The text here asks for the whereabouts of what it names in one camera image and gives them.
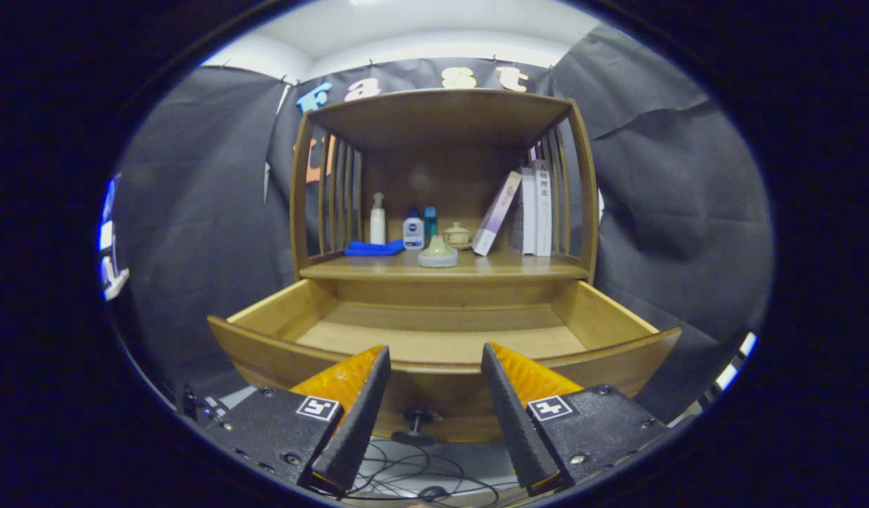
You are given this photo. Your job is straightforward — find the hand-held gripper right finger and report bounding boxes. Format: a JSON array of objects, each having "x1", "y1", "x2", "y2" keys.
[{"x1": 481, "y1": 342, "x2": 671, "y2": 495}]

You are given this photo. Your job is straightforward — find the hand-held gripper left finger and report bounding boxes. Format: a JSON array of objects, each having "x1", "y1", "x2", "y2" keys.
[{"x1": 198, "y1": 344, "x2": 392, "y2": 495}]

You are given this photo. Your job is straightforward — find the wooden drawer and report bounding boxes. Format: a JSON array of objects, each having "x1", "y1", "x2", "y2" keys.
[{"x1": 207, "y1": 279, "x2": 682, "y2": 447}]

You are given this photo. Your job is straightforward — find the white pump bottle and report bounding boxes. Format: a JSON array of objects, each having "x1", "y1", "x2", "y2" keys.
[{"x1": 369, "y1": 192, "x2": 387, "y2": 246}]

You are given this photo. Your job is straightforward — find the blue folded cloth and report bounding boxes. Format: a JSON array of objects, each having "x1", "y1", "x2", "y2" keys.
[{"x1": 344, "y1": 240, "x2": 405, "y2": 257}]

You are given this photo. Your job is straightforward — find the black floor cables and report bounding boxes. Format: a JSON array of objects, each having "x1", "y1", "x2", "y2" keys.
[{"x1": 335, "y1": 437, "x2": 505, "y2": 505}]

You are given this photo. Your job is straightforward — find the wooden cabinet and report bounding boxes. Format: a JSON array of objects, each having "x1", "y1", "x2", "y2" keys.
[{"x1": 289, "y1": 88, "x2": 601, "y2": 283}]

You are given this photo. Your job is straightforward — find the pale green ceramic dish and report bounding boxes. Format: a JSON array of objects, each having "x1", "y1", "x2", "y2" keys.
[{"x1": 417, "y1": 234, "x2": 460, "y2": 269}]

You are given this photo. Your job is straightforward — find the pale purple white book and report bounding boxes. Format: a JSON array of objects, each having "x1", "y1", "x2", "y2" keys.
[{"x1": 472, "y1": 171, "x2": 523, "y2": 257}]

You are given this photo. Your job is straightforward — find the white lotion bottle blue cap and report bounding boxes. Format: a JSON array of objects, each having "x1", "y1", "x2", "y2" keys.
[{"x1": 403, "y1": 208, "x2": 425, "y2": 251}]

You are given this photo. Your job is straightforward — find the wooden countertop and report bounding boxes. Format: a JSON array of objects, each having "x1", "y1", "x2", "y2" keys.
[{"x1": 300, "y1": 247, "x2": 589, "y2": 281}]

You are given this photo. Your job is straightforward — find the plain white book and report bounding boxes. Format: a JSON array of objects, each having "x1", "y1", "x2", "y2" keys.
[{"x1": 510, "y1": 166, "x2": 537, "y2": 255}]

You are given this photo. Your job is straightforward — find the black backdrop cloth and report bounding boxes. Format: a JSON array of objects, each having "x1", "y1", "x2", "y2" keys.
[{"x1": 109, "y1": 25, "x2": 774, "y2": 424}]

